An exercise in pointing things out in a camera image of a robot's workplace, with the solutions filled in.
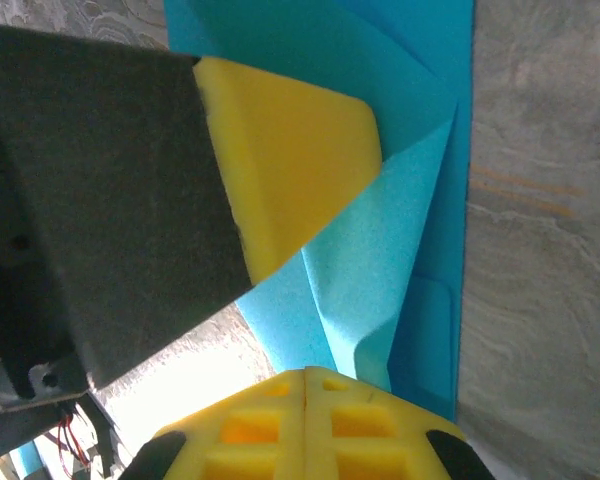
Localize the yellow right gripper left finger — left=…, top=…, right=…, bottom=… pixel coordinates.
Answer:
left=119, top=368, right=308, bottom=480

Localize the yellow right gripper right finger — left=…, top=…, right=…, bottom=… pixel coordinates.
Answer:
left=306, top=366, right=496, bottom=480

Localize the cyan paper sheet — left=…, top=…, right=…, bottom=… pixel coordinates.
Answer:
left=163, top=0, right=476, bottom=421

